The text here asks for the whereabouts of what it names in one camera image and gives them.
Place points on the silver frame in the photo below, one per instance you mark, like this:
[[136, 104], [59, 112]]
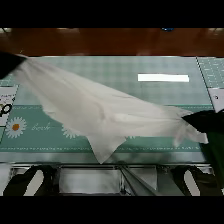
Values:
[[140, 183]]

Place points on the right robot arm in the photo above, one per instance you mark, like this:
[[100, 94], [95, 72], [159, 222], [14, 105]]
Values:
[[206, 120]]

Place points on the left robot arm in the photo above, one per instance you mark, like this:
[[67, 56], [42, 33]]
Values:
[[8, 63]]

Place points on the white garment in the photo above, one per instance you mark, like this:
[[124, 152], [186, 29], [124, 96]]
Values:
[[100, 110]]

